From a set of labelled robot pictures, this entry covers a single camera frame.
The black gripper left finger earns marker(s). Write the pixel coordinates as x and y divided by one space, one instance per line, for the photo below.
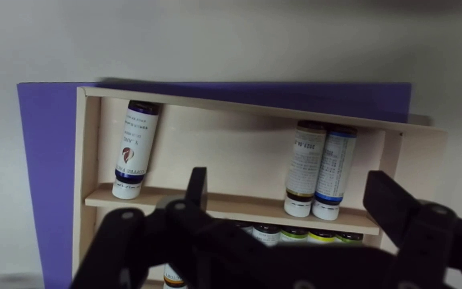
135 251

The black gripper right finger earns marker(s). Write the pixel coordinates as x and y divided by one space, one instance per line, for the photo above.
445 246

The white marker brown black band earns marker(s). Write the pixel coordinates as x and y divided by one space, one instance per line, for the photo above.
305 166

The white marker red logo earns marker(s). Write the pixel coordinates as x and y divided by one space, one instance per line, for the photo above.
135 149

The white marker blue band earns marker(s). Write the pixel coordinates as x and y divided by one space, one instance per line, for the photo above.
336 170

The wooden compartment tray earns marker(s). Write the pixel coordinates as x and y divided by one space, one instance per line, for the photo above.
232 154

